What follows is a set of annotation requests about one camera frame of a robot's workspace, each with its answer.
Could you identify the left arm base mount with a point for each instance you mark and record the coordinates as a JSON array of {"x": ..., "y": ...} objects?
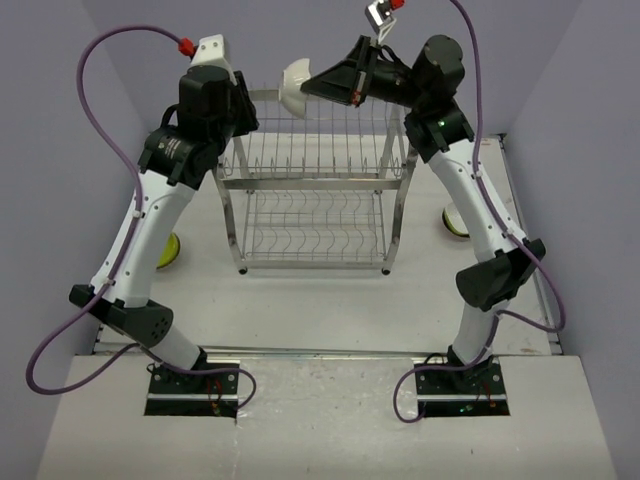
[{"x": 173, "y": 394}]

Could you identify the aluminium table rail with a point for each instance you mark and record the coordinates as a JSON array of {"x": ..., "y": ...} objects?
[{"x": 291, "y": 352}]

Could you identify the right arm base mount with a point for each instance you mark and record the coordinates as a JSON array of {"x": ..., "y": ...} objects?
[{"x": 477, "y": 392}]

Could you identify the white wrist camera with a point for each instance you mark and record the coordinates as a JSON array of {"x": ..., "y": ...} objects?
[
  {"x": 212, "y": 51},
  {"x": 380, "y": 14}
]

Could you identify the green square bowl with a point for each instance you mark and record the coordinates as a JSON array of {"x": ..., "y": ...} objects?
[{"x": 454, "y": 222}]

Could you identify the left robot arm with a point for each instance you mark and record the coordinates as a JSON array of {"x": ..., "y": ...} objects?
[{"x": 171, "y": 170}]

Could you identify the green round bowl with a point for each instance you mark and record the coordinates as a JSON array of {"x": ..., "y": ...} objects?
[{"x": 170, "y": 253}]

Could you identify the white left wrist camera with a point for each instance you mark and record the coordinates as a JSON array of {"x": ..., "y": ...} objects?
[{"x": 212, "y": 51}]

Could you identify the stainless steel dish rack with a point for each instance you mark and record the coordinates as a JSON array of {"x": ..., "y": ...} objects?
[{"x": 327, "y": 191}]

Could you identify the white scalloped bowl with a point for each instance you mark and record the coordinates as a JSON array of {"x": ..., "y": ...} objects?
[{"x": 290, "y": 94}]

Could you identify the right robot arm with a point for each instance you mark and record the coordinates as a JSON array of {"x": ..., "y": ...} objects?
[{"x": 440, "y": 132}]

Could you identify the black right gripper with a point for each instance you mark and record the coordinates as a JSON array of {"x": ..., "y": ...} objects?
[{"x": 347, "y": 82}]

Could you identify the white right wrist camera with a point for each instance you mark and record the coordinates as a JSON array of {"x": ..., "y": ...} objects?
[{"x": 380, "y": 14}]

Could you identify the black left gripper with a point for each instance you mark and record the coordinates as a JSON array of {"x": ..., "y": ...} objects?
[{"x": 249, "y": 120}]

